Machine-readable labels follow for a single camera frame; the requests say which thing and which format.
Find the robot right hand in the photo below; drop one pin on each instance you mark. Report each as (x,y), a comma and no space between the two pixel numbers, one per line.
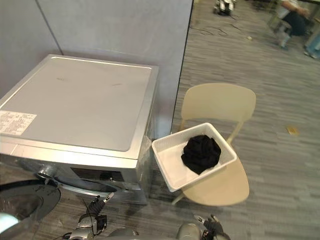
(212,225)

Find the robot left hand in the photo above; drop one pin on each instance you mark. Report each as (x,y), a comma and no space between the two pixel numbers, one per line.
(96,206)

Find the robot right silver arm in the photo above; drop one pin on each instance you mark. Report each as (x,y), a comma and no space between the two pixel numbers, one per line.
(190,232)

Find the robot left silver arm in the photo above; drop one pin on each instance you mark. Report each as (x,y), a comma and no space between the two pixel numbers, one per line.
(85,228)

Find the round glass washing machine door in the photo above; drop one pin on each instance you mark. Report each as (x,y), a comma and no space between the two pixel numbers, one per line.
(27,197)

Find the black clothes bundle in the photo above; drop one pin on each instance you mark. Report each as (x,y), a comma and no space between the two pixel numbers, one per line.
(201,153)

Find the white plastic laundry basket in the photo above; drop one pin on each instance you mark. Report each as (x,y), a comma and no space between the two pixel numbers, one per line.
(172,160)

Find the silver front-load washing machine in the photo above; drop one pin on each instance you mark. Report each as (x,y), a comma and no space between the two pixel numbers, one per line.
(82,100)

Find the white printed label sticker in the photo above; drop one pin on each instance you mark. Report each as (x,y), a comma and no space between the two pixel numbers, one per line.
(17,122)

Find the beige plastic chair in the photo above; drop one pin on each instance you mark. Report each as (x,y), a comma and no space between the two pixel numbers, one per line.
(217,102)

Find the small yellow floor tag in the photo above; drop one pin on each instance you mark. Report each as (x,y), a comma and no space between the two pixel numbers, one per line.
(292,130)

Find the standing person's legs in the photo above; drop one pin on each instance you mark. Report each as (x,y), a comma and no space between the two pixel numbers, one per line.
(312,46)

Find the distant robot on floor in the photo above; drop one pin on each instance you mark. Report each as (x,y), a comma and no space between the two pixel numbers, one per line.
(224,6)

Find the seated person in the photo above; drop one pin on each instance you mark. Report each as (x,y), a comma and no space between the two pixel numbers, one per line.
(293,20)

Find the pale rounded camera housing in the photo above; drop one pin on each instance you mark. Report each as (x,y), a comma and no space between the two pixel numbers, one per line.
(8,225)

